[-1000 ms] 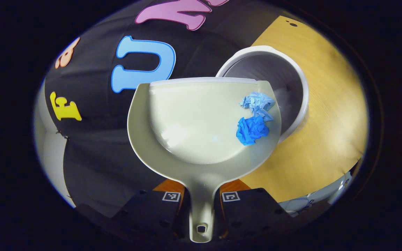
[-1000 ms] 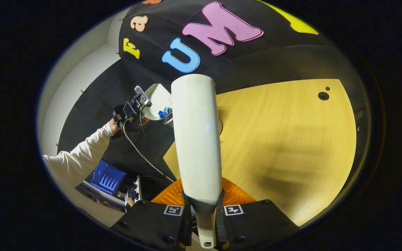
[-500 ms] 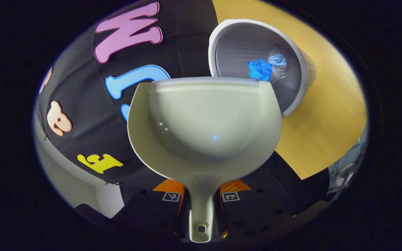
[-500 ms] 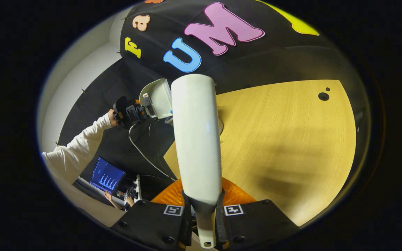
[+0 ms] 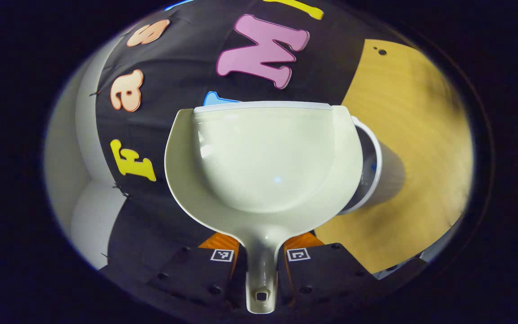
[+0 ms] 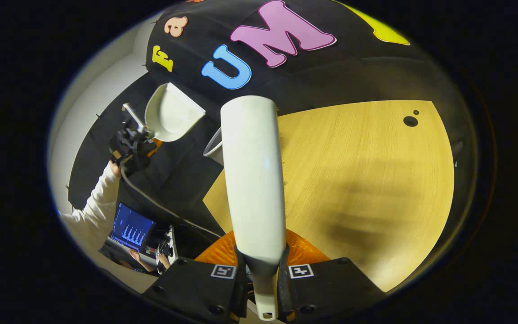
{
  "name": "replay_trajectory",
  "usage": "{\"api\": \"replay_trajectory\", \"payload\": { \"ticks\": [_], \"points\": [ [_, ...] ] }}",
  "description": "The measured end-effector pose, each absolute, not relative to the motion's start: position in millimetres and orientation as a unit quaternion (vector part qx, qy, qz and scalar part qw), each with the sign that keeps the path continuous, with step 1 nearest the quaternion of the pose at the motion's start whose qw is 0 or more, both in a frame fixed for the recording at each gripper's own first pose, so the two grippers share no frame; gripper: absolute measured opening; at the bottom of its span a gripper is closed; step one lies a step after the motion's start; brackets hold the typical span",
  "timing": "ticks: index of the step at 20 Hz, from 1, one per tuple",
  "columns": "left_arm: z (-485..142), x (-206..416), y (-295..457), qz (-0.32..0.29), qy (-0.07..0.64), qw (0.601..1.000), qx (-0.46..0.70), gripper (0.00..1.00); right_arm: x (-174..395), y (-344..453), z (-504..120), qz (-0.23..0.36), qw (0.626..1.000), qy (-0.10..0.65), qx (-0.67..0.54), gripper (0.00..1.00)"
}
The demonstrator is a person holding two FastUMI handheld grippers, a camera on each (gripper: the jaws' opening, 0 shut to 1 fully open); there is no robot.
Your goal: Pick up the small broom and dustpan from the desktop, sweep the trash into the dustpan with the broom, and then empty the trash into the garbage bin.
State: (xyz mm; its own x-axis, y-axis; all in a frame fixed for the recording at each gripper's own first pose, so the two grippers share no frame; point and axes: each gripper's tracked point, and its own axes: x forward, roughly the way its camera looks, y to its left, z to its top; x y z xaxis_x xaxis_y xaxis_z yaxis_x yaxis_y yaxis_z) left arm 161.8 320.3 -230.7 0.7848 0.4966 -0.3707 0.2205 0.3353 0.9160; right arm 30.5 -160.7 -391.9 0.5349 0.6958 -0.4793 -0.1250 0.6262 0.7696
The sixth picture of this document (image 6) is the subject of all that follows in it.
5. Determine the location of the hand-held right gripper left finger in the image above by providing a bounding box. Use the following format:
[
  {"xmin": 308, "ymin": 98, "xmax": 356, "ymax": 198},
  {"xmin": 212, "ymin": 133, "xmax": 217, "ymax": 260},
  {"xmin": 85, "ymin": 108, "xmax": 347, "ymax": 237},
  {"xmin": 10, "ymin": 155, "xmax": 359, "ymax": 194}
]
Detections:
[{"xmin": 143, "ymin": 230, "xmax": 248, "ymax": 324}]

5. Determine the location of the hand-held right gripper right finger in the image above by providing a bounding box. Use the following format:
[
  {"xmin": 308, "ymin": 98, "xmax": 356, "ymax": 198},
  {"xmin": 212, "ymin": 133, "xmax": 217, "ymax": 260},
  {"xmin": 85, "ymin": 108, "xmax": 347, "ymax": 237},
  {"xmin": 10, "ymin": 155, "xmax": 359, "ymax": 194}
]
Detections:
[{"xmin": 278, "ymin": 229, "xmax": 386, "ymax": 324}]

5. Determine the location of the grey dustpan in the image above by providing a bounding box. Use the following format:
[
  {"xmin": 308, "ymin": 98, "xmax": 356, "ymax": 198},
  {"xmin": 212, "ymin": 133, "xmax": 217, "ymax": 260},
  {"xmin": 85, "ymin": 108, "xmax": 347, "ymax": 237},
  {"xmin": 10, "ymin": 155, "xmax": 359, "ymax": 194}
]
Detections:
[{"xmin": 144, "ymin": 82, "xmax": 206, "ymax": 143}]

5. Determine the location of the white garbage bin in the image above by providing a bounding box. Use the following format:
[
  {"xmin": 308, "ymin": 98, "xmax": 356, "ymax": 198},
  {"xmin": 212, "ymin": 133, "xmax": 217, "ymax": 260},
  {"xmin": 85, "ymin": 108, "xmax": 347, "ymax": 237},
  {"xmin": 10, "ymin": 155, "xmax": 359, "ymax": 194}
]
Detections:
[{"xmin": 203, "ymin": 127, "xmax": 226, "ymax": 167}]

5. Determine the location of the wooden desktop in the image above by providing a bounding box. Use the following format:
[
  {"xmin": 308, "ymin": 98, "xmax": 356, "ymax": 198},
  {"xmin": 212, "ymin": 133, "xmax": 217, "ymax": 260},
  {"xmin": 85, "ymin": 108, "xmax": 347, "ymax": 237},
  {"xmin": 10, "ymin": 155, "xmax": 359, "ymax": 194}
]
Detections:
[{"xmin": 203, "ymin": 100, "xmax": 455, "ymax": 293}]

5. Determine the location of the white and black device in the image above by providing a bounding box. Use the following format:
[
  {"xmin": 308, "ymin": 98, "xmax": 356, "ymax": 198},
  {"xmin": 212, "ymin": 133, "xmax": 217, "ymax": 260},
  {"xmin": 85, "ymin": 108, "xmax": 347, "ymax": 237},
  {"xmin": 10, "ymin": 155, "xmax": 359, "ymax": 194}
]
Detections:
[{"xmin": 149, "ymin": 225, "xmax": 179, "ymax": 266}]

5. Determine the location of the open laptop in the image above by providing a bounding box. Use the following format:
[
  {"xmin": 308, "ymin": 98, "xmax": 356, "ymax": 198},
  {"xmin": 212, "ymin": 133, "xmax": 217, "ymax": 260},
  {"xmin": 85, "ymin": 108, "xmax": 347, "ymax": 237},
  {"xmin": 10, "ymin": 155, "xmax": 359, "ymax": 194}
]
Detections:
[{"xmin": 99, "ymin": 202, "xmax": 157, "ymax": 270}]

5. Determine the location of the black backdrop cloth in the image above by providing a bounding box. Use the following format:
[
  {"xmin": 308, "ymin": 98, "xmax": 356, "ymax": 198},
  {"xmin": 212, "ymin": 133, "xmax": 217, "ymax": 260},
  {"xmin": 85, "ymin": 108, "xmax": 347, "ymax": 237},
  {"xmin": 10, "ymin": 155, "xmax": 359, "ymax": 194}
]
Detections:
[{"xmin": 67, "ymin": 0, "xmax": 466, "ymax": 259}]

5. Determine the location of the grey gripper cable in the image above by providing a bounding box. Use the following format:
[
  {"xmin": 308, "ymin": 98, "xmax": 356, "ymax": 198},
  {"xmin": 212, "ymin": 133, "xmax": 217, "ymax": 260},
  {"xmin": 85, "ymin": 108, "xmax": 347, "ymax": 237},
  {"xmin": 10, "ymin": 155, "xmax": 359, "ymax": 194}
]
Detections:
[{"xmin": 121, "ymin": 166, "xmax": 223, "ymax": 239}]

